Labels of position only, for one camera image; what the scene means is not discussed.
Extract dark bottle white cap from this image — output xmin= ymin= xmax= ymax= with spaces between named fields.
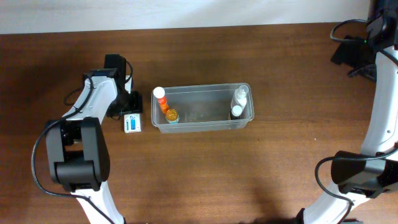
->
xmin=229 ymin=105 xmax=243 ymax=120

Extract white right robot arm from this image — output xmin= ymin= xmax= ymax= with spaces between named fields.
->
xmin=293 ymin=1 xmax=397 ymax=223

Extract white Panadol box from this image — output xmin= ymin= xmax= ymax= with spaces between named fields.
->
xmin=124 ymin=113 xmax=142 ymax=133

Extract orange effervescent tablet tube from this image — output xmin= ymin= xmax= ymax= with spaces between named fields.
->
xmin=153 ymin=86 xmax=169 ymax=114

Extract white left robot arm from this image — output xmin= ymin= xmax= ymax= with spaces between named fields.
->
xmin=42 ymin=54 xmax=143 ymax=223

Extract clear plastic container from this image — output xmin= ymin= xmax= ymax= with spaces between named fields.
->
xmin=151 ymin=83 xmax=254 ymax=134

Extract gold lid small jar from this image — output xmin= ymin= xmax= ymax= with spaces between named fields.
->
xmin=165 ymin=109 xmax=179 ymax=124

